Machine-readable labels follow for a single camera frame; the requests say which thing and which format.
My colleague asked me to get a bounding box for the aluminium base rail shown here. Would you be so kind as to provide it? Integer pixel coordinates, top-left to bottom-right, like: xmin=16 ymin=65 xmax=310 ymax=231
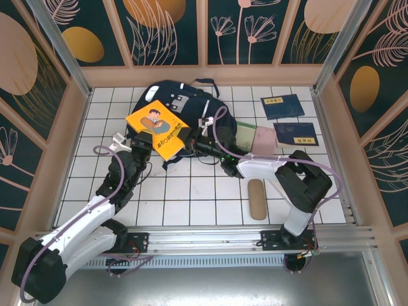
xmin=30 ymin=225 xmax=382 ymax=259

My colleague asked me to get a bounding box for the small circuit board with wires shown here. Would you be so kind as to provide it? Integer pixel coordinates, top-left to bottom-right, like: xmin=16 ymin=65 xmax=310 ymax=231
xmin=105 ymin=254 xmax=141 ymax=267
xmin=296 ymin=248 xmax=321 ymax=259

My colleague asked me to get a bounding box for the pink pencil case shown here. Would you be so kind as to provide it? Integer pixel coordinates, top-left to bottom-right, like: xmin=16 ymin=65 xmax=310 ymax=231
xmin=251 ymin=126 xmax=278 ymax=157

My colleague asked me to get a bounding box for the aluminium frame post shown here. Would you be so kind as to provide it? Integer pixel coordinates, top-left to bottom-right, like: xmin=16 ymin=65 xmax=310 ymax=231
xmin=25 ymin=0 xmax=94 ymax=98
xmin=312 ymin=0 xmax=374 ymax=93

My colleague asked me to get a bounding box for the tan glasses case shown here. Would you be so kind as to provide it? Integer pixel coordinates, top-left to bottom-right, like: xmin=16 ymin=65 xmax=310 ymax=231
xmin=247 ymin=178 xmax=267 ymax=221

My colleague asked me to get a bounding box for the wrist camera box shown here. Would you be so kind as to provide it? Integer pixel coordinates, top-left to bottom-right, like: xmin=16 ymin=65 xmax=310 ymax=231
xmin=197 ymin=116 xmax=215 ymax=136
xmin=111 ymin=133 xmax=132 ymax=153

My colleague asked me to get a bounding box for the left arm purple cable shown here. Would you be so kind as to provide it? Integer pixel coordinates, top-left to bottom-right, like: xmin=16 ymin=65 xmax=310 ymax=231
xmin=20 ymin=145 xmax=154 ymax=303

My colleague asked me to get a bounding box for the green notebook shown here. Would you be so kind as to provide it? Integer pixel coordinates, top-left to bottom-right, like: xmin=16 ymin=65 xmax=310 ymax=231
xmin=235 ymin=121 xmax=258 ymax=152

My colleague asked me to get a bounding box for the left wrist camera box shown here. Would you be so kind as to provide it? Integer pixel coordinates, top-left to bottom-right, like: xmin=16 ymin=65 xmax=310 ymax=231
xmin=111 ymin=133 xmax=132 ymax=153

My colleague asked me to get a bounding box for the blue book yellow label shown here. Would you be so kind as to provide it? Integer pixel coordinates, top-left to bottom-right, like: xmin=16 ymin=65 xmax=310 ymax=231
xmin=273 ymin=122 xmax=319 ymax=148

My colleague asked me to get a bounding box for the yellow cartoon cover book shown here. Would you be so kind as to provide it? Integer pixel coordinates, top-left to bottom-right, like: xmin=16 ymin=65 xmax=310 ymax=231
xmin=125 ymin=99 xmax=192 ymax=162

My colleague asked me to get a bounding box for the black mount plate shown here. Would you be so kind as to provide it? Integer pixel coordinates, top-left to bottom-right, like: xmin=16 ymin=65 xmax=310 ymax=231
xmin=261 ymin=229 xmax=319 ymax=253
xmin=91 ymin=231 xmax=150 ymax=254

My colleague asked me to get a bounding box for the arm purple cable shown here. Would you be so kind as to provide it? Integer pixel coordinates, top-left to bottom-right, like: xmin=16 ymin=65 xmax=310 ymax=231
xmin=20 ymin=145 xmax=154 ymax=303
xmin=212 ymin=106 xmax=344 ymax=275

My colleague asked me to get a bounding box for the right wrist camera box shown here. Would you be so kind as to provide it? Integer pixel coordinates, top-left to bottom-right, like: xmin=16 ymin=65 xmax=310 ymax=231
xmin=197 ymin=116 xmax=215 ymax=136

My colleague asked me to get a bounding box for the right black mount plate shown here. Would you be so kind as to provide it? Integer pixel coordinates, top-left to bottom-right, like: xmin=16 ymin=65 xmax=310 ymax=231
xmin=261 ymin=229 xmax=319 ymax=253

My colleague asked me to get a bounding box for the left black mount plate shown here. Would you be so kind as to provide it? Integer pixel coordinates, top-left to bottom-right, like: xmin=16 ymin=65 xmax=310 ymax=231
xmin=91 ymin=231 xmax=150 ymax=254

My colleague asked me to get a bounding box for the aluminium side rail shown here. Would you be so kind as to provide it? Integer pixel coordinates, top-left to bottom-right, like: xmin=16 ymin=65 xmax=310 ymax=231
xmin=310 ymin=87 xmax=364 ymax=228

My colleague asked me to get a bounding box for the navy blue backpack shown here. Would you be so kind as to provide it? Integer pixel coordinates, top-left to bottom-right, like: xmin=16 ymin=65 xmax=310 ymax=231
xmin=127 ymin=78 xmax=238 ymax=173

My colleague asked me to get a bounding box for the slotted metal cable duct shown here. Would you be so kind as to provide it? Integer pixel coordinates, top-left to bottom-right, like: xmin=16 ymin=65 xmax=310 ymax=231
xmin=43 ymin=257 xmax=382 ymax=269

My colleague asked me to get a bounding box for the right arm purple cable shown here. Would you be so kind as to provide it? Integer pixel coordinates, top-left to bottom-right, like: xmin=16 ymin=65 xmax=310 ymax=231
xmin=212 ymin=106 xmax=344 ymax=275

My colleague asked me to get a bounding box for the blue book small label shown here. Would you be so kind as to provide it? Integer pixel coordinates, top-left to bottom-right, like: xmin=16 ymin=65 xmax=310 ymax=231
xmin=260 ymin=94 xmax=305 ymax=120

